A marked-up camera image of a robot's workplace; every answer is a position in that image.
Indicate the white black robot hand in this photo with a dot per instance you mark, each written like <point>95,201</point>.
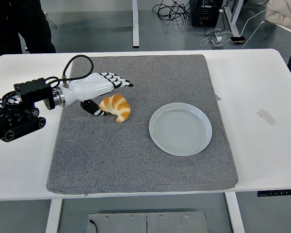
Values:
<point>87,87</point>

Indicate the golden croissant bread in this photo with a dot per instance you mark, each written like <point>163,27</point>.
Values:
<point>118,106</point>

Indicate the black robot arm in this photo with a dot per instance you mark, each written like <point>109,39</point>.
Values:
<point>4,121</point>

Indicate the round grey plate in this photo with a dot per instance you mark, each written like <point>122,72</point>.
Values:
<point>182,131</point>

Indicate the grey fabric mat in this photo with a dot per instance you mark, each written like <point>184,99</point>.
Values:
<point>111,157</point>

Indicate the white table leg with foot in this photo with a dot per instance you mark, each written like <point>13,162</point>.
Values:
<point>135,24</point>

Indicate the person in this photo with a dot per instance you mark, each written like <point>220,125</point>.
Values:
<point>14,19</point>

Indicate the small grey mat tag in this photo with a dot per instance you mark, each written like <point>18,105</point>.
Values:
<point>218,96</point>

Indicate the black computer box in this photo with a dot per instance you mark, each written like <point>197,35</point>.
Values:
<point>206,13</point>

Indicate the black phone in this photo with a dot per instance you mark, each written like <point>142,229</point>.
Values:
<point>238,39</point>

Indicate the white slanted table leg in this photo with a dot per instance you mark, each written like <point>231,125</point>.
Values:
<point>233,19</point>

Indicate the clear tape strip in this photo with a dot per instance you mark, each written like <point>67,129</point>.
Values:
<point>266,117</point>

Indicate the beige padded jacket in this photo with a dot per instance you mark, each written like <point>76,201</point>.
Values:
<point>283,12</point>

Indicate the black table control panel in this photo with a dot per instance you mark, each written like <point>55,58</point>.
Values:
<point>279,193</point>

